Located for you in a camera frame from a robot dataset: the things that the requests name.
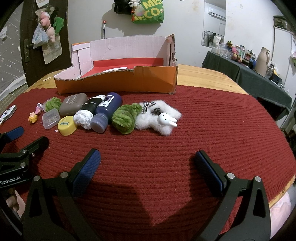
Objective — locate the white flower-shaped coaster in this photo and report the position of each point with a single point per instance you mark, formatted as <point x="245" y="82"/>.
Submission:
<point x="47" y="78"/>

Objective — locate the white wardrobe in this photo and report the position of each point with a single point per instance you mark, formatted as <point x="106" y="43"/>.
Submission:
<point x="283" y="51"/>

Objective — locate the beige thermos jug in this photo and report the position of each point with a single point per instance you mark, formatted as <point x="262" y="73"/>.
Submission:
<point x="263" y="62"/>

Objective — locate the pink plush toy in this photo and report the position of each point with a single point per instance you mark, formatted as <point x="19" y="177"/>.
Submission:
<point x="50" y="32"/>
<point x="45" y="18"/>

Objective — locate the black bag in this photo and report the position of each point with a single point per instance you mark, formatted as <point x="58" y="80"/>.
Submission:
<point x="121" y="7"/>

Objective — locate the person's left hand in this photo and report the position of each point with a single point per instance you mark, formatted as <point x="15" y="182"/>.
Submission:
<point x="14" y="202"/>

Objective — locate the white square device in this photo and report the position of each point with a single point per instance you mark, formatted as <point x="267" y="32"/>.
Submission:
<point x="8" y="112"/>

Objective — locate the large green fuzzy ball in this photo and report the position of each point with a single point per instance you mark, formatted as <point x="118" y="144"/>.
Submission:
<point x="123" y="119"/>

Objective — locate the clear small plastic box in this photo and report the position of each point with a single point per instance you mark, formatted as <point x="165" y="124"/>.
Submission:
<point x="50" y="119"/>

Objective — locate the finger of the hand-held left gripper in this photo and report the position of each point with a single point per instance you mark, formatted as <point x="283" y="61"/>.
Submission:
<point x="34" y="147"/>
<point x="13" y="134"/>

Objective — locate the green tote bag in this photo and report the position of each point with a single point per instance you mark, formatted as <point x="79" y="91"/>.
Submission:
<point x="150" y="14"/>

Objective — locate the dark blue bottle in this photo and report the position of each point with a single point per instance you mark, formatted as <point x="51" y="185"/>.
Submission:
<point x="107" y="104"/>

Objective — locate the wall mirror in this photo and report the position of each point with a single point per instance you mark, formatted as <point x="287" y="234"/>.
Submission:
<point x="214" y="25"/>

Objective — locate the orange cardboard box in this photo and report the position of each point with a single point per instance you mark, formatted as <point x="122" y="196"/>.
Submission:
<point x="115" y="81"/>

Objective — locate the clear plastic bag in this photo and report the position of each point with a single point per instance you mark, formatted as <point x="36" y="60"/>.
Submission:
<point x="39" y="37"/>

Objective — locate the black white bundle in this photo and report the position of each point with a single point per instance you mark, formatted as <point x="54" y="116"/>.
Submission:
<point x="90" y="106"/>

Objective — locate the hanging plush toys bag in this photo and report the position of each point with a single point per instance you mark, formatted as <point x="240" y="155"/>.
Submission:
<point x="30" y="69"/>

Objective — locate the white rabbit figurine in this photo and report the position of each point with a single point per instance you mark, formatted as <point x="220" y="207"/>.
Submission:
<point x="165" y="119"/>

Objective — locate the small green fuzzy ball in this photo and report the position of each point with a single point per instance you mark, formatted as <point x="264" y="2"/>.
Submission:
<point x="53" y="104"/>

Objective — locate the cluster of bottles and jars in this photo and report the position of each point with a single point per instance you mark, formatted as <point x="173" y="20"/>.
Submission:
<point x="222" y="49"/>

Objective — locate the red knitted mat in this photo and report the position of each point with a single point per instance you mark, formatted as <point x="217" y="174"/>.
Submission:
<point x="161" y="139"/>

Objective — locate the pink yellow toy figure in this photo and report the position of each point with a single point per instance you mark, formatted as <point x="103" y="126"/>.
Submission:
<point x="33" y="117"/>

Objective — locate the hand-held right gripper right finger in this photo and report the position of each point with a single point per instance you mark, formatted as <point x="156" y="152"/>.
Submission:
<point x="209" y="171"/>

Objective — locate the green cloth covered table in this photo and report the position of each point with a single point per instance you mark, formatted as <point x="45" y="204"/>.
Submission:
<point x="254" y="85"/>

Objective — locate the green plush toy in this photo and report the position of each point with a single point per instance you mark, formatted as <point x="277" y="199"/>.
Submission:
<point x="58" y="24"/>

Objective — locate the pink cloth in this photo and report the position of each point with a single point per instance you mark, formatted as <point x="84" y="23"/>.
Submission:
<point x="279" y="213"/>

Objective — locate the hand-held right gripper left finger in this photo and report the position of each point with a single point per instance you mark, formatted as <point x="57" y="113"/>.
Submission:
<point x="89" y="169"/>

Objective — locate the pink green plush doll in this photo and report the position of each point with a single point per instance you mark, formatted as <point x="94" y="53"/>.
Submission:
<point x="235" y="54"/>

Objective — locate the white fluffy plush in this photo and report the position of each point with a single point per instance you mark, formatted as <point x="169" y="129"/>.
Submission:
<point x="148" y="120"/>

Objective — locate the yellow round cap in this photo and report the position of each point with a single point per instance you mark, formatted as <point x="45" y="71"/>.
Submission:
<point x="67" y="126"/>

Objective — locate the grey rounded case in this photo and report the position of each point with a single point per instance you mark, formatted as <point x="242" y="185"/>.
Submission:
<point x="72" y="104"/>

